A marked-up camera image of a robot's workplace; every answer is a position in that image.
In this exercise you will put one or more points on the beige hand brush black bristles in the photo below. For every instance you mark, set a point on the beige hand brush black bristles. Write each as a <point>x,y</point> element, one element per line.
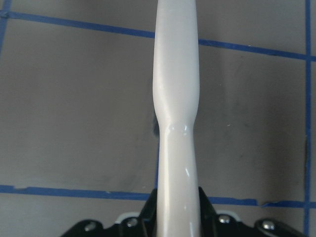
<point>176,97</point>

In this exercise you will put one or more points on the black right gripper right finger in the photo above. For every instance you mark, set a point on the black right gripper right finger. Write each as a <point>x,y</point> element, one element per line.
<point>215,224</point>

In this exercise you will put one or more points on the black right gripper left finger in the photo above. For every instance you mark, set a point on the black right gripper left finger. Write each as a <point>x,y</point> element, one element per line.
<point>144,225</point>

